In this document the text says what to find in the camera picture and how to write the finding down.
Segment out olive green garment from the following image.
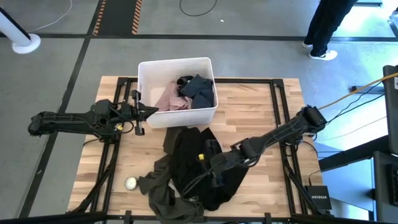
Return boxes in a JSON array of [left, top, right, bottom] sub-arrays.
[[137, 126, 206, 224]]

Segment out black slanted desk beam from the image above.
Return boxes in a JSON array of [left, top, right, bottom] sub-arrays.
[[318, 135, 390, 172]]

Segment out navy blue garment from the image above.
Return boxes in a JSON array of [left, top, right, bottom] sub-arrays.
[[177, 74, 216, 110]]

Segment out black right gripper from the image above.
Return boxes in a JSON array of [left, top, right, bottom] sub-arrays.
[[198, 139, 233, 188]]

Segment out white plastic bin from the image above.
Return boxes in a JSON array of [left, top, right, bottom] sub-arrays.
[[137, 57, 220, 129]]

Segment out thin grey cable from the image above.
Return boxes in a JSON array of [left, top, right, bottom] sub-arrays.
[[317, 116, 388, 142]]

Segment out person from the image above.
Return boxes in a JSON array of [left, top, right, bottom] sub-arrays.
[[300, 0, 359, 62]]

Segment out black Netgear network switch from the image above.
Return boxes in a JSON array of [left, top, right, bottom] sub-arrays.
[[303, 185, 333, 211]]

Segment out black metal table frame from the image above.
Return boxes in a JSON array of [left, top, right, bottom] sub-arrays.
[[0, 77, 398, 224]]

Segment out black cable loop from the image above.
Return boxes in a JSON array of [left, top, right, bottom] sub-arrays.
[[179, 0, 218, 17]]

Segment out pink garment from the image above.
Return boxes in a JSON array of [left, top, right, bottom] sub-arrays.
[[154, 81, 192, 113]]

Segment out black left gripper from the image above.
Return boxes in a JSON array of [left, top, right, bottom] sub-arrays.
[[119, 89, 160, 137]]

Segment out black equipment rack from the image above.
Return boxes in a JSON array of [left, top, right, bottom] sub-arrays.
[[372, 151, 398, 224]]

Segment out thin white floor cable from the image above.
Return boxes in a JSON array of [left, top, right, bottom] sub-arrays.
[[27, 0, 73, 34]]

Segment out white post with round base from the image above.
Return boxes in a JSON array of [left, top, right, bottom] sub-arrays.
[[0, 6, 42, 55]]

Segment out yellow cable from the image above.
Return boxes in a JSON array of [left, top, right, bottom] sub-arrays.
[[318, 72, 398, 111]]

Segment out black Puma garment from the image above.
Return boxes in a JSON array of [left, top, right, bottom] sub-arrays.
[[163, 126, 249, 212]]

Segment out black equipment cabinet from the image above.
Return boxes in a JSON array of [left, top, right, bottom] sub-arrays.
[[382, 64, 398, 156]]

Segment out small round white disc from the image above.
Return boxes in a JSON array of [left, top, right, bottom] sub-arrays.
[[124, 176, 139, 191]]

